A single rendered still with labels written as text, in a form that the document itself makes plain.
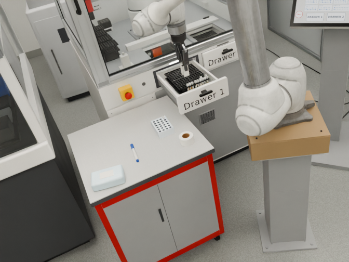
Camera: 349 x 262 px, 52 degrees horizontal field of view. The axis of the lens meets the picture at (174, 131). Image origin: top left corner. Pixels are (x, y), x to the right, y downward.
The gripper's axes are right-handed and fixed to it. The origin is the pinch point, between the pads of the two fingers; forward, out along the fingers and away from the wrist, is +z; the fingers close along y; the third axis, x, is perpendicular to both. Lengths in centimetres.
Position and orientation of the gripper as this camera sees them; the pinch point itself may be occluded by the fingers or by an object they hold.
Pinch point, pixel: (184, 69)
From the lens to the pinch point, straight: 187.9
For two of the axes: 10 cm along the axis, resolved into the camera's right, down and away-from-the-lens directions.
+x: -9.0, 3.8, -2.2
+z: 1.8, 7.7, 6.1
